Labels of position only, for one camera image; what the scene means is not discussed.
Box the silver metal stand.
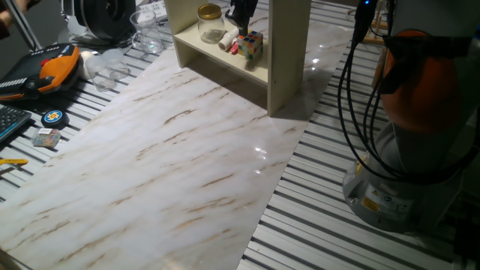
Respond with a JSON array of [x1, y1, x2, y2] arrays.
[[59, 0, 90, 44]]

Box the forearm in dark red sleeve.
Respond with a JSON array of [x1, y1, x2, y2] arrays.
[[0, 9, 14, 41]]

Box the clear box coloured clips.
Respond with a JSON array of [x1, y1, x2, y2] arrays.
[[31, 127, 62, 149]]

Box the yellow handled tool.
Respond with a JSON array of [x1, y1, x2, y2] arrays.
[[0, 157, 29, 177]]

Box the wooden slat rack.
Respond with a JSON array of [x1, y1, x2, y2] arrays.
[[369, 0, 391, 46]]

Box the round black puck blue logo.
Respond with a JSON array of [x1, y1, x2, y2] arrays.
[[40, 108, 71, 131]]

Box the glass jar gold lid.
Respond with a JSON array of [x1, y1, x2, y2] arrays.
[[197, 3, 226, 45]]

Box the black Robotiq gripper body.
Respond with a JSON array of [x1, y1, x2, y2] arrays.
[[229, 0, 260, 18]]

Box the white power strip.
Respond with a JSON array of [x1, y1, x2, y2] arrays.
[[138, 0, 169, 22]]

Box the multicoloured Rubik's cube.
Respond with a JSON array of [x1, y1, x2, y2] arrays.
[[236, 30, 264, 60]]

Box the clear plastic cup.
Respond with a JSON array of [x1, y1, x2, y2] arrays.
[[101, 48, 131, 81], [85, 55, 116, 93]]

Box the black filament spool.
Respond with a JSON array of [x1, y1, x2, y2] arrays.
[[73, 0, 137, 42]]

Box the black plug cable blue light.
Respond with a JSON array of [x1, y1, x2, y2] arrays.
[[350, 0, 380, 48]]

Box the white ball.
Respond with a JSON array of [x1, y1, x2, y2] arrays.
[[79, 50, 95, 80]]

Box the cream wooden shelf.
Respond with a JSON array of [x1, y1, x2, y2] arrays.
[[163, 0, 312, 116]]

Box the aluminium profile pole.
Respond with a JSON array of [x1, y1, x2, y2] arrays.
[[3, 0, 43, 52]]

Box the orange black teach pendant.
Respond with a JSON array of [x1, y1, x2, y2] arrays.
[[0, 43, 82, 102]]

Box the marble patterned mat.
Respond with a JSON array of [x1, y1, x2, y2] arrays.
[[0, 0, 353, 270]]

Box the clear glass beaker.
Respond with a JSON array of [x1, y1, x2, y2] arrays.
[[129, 9, 165, 55]]

